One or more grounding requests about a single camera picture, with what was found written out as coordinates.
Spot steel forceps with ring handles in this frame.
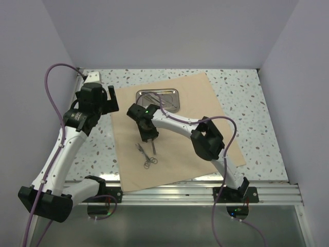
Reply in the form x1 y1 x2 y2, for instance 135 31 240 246
150 139 158 164

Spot small steel scissors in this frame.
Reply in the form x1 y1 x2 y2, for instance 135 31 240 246
135 143 151 169

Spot beige surgical wrap cloth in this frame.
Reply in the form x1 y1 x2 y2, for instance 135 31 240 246
111 73 246 192

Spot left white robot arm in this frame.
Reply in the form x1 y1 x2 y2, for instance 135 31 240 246
18 82 119 222

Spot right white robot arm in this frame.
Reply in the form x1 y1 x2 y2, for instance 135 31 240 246
127 103 249 202

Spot stainless steel instrument tray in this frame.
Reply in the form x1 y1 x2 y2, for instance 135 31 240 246
136 89 180 113

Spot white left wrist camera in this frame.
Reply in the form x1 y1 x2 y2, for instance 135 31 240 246
84 72 101 84

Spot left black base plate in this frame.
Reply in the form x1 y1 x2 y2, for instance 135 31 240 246
101 186 123 203

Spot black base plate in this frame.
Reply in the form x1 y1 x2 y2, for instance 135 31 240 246
101 186 123 203
217 185 260 203

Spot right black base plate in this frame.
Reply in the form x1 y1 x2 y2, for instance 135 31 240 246
217 185 260 203

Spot aluminium mounting rail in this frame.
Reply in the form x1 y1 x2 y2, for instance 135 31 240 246
74 181 301 206

